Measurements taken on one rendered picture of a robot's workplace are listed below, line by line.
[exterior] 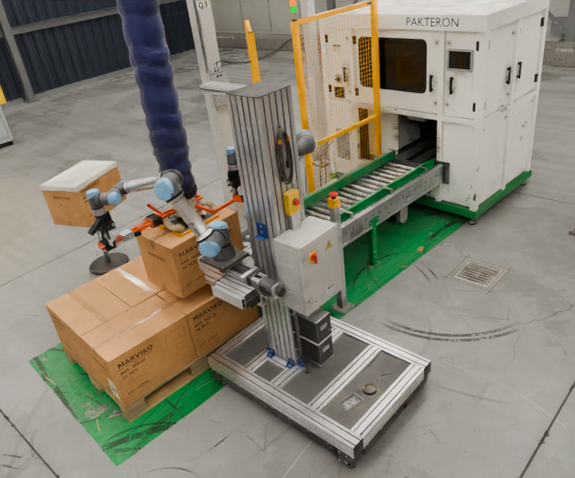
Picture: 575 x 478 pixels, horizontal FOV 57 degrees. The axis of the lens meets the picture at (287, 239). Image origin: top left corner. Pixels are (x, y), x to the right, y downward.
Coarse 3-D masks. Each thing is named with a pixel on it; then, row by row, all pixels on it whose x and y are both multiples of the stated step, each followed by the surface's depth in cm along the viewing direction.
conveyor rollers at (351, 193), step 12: (384, 168) 547; (396, 168) 539; (408, 168) 538; (360, 180) 529; (372, 180) 520; (384, 180) 519; (348, 192) 509; (360, 192) 501; (372, 192) 500; (312, 204) 499; (324, 204) 488; (348, 204) 490; (372, 204) 480; (324, 216) 467
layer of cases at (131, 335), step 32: (96, 288) 408; (128, 288) 403; (160, 288) 398; (64, 320) 377; (96, 320) 373; (128, 320) 368; (160, 320) 364; (192, 320) 371; (224, 320) 394; (96, 352) 343; (128, 352) 341; (160, 352) 360; (192, 352) 380; (128, 384) 349
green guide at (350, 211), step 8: (432, 160) 525; (416, 168) 511; (424, 168) 508; (400, 176) 498; (408, 176) 505; (416, 176) 513; (392, 184) 488; (400, 184) 500; (376, 192) 476; (384, 192) 485; (392, 192) 478; (368, 200) 471; (376, 200) 478; (352, 208) 456; (360, 208) 465; (344, 216) 453; (352, 216) 447
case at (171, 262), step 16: (224, 208) 383; (176, 224) 369; (208, 224) 364; (144, 240) 359; (160, 240) 351; (176, 240) 349; (192, 240) 352; (240, 240) 387; (144, 256) 371; (160, 256) 354; (176, 256) 346; (192, 256) 356; (160, 272) 365; (176, 272) 350; (192, 272) 360; (176, 288) 359; (192, 288) 364
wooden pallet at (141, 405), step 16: (256, 320) 418; (208, 352) 391; (192, 368) 384; (208, 368) 396; (96, 384) 386; (160, 384) 368; (176, 384) 383; (144, 400) 362; (160, 400) 372; (128, 416) 356
